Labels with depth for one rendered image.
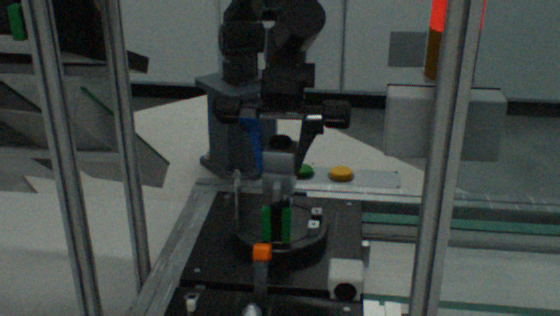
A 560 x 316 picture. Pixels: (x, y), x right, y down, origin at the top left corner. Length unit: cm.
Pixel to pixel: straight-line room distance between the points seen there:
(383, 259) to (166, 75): 335
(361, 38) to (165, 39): 128
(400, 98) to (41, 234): 74
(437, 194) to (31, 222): 79
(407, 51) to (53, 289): 317
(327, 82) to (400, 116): 333
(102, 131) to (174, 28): 327
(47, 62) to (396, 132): 36
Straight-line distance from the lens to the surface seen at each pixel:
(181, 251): 88
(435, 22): 63
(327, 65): 393
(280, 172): 81
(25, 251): 113
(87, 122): 78
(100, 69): 79
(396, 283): 90
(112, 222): 116
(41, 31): 60
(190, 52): 407
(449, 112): 63
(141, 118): 162
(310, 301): 77
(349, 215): 94
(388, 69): 394
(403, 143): 66
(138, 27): 414
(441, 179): 66
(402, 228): 98
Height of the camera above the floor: 146
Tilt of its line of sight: 26 degrees down
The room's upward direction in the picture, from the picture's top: straight up
